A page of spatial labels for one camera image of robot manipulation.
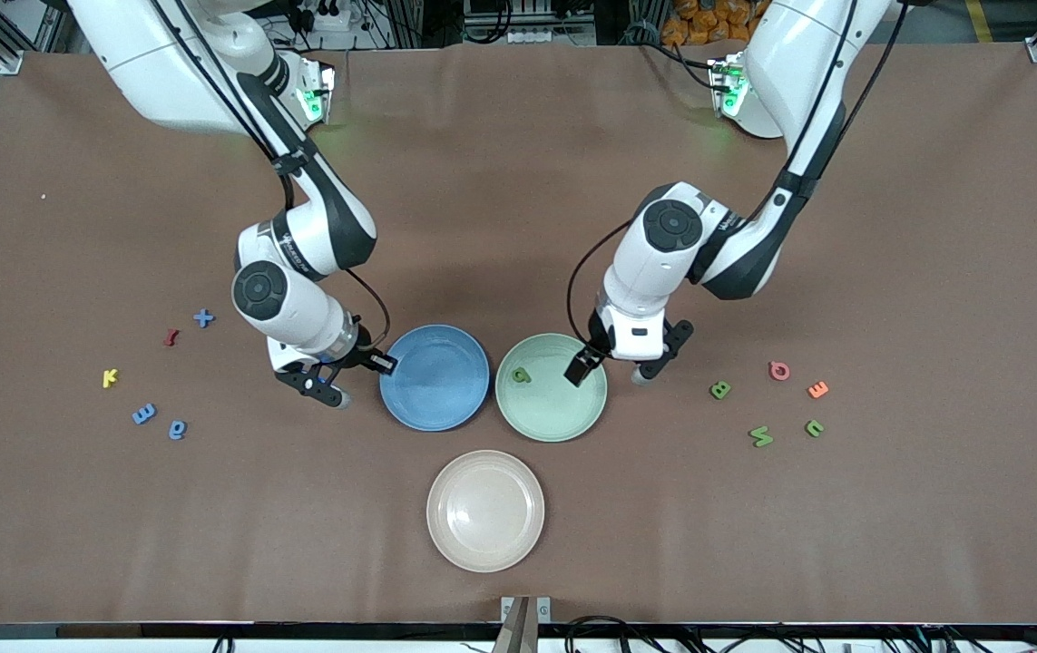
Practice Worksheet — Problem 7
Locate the light green round plate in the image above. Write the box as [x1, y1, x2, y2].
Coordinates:
[494, 333, 609, 443]

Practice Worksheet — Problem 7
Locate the blue round plate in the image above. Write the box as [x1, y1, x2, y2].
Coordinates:
[379, 324, 491, 433]

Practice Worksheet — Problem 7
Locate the beige round plate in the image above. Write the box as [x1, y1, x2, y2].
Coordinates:
[426, 449, 546, 574]

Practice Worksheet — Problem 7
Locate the brown table cover sheet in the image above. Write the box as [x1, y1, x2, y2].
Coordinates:
[0, 41, 1037, 627]

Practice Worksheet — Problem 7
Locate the pile of orange objects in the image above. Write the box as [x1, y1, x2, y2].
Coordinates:
[663, 0, 773, 46]

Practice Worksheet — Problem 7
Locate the white power strip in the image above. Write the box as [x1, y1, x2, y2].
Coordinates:
[296, 0, 356, 33]

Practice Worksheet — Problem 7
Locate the black cable bundle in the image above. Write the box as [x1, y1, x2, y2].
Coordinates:
[563, 606, 1037, 653]

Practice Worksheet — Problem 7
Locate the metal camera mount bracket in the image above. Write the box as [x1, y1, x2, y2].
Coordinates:
[500, 594, 553, 653]

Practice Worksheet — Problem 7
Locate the black table edge rail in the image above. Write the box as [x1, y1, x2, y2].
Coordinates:
[0, 620, 1037, 641]

